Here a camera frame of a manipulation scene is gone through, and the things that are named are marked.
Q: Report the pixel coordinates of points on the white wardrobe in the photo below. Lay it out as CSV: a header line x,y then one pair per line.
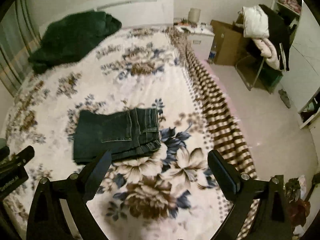
x,y
301,82

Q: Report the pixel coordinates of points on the black garment on chair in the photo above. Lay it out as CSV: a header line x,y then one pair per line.
x,y
278,41

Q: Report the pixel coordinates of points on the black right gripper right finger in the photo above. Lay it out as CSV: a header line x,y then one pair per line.
x,y
270,221

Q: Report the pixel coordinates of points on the striped window curtain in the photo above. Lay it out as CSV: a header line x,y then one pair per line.
x,y
19,39

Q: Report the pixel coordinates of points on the floral cream bed blanket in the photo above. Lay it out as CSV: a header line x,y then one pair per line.
x,y
143,95

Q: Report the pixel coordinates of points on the dark green blanket pile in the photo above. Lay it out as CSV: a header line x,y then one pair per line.
x,y
72,38

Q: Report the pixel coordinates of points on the white bed headboard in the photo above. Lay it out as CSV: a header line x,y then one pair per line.
x,y
131,13

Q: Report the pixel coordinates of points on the metal frame chair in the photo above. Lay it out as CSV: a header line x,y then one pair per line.
x,y
256,73

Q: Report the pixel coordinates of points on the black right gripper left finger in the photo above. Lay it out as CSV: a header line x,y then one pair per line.
x,y
46,218

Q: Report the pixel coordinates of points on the dark blue denim pants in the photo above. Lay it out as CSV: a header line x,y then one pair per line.
x,y
125,135

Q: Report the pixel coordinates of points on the brown cardboard box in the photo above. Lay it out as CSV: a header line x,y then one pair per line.
x,y
229,43

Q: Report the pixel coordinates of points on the white padded jacket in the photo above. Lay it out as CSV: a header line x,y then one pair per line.
x,y
256,27

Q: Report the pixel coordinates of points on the white bedside cabinet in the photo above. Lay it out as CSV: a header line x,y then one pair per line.
x,y
201,40

